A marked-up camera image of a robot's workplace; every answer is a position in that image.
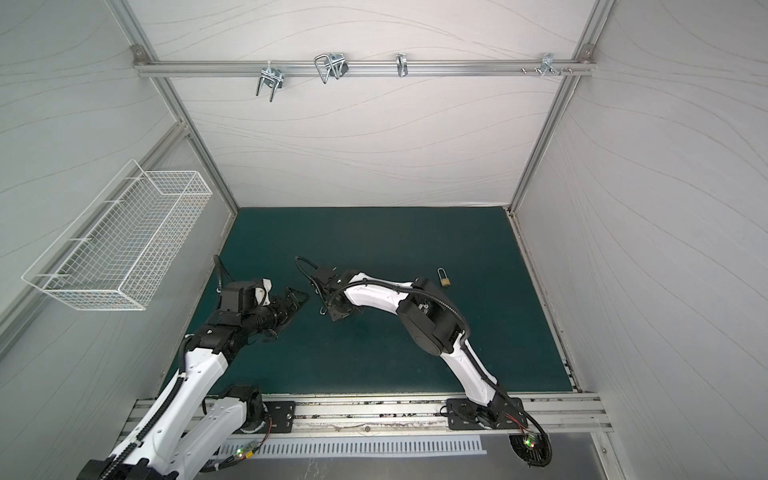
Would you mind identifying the small metal bracket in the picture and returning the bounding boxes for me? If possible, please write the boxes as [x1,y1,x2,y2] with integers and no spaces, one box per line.
[395,53,408,78]

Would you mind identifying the metal U-bolt hook left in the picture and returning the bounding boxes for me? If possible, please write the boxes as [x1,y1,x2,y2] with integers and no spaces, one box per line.
[256,66,284,102]

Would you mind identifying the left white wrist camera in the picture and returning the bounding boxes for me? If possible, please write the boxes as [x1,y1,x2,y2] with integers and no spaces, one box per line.
[254,279,272,307]

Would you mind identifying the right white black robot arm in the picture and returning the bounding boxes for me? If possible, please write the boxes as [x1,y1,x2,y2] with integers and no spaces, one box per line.
[294,256,509,429]

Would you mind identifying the black mounting plate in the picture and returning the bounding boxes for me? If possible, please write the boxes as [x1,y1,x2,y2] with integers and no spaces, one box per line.
[237,401,296,435]
[439,397,529,431]

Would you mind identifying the aluminium cross rail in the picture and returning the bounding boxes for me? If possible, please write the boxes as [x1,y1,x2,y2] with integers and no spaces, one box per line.
[134,57,597,78]

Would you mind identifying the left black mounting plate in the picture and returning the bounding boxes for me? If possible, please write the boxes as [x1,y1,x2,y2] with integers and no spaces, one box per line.
[237,401,296,435]

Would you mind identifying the metal u-bolt hook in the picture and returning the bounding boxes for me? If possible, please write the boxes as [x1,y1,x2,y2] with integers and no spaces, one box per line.
[256,66,284,102]
[313,52,349,84]

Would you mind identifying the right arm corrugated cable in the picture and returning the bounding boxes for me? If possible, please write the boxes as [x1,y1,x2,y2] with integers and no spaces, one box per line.
[323,278,553,468]

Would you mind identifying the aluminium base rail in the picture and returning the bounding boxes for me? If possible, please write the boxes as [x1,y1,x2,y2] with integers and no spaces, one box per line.
[119,392,613,436]

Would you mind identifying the white slotted cable duct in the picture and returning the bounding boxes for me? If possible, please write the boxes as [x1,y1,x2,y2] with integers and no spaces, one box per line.
[251,435,487,459]

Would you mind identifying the brass padlock long shackle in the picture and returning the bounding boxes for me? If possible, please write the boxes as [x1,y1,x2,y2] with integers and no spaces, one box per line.
[437,267,451,288]

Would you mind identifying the white wire basket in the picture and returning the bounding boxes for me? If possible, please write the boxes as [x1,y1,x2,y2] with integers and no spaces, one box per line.
[21,160,212,311]

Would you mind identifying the green table mat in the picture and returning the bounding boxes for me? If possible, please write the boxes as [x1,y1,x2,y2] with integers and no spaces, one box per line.
[214,207,572,394]

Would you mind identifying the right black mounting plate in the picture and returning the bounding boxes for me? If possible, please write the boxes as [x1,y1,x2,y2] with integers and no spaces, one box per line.
[439,397,529,431]

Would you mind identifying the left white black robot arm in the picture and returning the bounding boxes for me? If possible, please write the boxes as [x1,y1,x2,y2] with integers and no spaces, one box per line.
[78,279,309,479]

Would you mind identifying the metal U-bolt hook middle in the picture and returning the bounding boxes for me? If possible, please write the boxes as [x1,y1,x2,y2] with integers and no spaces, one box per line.
[313,52,349,84]

